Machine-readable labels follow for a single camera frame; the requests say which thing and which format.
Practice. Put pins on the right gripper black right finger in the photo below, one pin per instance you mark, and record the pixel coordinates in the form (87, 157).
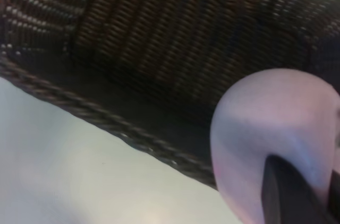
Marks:
(336, 197)

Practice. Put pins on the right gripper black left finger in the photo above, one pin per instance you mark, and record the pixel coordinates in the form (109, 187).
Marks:
(284, 200)

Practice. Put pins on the pink peach with green leaf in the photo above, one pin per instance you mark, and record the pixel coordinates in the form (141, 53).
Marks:
(265, 117)

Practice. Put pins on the dark brown wicker basket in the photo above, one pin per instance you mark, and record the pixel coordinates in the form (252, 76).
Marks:
(159, 35)

